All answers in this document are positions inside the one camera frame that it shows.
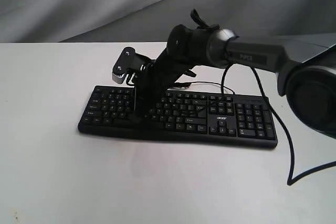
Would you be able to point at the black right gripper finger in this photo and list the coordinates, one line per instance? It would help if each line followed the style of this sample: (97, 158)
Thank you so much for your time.
(143, 109)

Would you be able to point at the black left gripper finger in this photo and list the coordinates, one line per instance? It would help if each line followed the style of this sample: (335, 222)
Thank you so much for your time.
(134, 115)

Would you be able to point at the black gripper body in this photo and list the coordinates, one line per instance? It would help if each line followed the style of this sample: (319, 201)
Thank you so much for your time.
(158, 76)

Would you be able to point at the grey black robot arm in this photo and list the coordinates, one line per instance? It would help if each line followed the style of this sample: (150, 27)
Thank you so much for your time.
(304, 66)

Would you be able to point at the black Acer keyboard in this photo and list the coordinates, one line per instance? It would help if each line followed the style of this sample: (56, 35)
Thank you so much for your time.
(183, 117)

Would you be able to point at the grey backdrop cloth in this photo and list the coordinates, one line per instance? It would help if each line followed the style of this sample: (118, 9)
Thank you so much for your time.
(152, 20)

